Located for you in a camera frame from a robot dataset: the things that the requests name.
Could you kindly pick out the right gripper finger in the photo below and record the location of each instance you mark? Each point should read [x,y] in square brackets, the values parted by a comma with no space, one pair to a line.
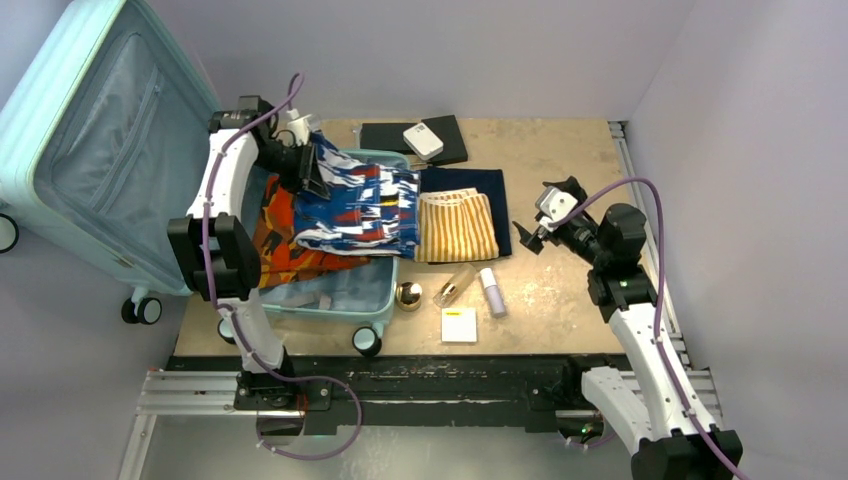
[532,240]
[571,186]

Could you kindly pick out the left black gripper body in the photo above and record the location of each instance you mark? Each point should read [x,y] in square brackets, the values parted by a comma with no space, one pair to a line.
[284,161]

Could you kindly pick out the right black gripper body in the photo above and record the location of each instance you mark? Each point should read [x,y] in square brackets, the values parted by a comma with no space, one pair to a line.
[579,236]

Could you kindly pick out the blue white patterned garment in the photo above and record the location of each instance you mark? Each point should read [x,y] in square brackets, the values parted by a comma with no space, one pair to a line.
[372,208]

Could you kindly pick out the navy blue garment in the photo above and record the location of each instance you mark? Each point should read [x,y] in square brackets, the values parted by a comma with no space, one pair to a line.
[486,181]

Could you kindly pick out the yellow striped garment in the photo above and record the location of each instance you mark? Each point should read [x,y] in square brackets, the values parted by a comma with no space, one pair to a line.
[455,226]

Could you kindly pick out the orange camouflage garment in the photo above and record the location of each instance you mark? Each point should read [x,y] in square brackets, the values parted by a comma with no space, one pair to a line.
[282,260]

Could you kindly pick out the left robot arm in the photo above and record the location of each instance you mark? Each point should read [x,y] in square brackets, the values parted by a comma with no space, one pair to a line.
[215,253]

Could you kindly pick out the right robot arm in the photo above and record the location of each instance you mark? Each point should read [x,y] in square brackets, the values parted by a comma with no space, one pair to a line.
[668,430]

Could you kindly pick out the lavender cosmetic tube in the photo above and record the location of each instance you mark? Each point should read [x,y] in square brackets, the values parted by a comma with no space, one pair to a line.
[492,293]

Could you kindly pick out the clear gold perfume bottle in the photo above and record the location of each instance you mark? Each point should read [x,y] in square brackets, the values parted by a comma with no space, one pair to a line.
[455,286]

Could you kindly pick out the white square box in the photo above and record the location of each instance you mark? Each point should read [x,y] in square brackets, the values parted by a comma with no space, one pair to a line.
[459,325]

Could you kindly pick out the white power bank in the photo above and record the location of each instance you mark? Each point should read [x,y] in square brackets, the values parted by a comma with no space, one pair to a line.
[423,141]

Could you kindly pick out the gold round jar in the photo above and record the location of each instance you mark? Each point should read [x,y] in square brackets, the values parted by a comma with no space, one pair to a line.
[408,296]

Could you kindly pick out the light blue open suitcase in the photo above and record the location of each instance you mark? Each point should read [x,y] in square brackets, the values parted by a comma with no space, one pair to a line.
[105,140]

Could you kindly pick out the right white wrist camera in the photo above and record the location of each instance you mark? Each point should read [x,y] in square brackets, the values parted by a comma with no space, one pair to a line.
[554,205]

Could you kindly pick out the black metal base rail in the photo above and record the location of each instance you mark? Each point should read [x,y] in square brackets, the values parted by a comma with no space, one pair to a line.
[537,393]

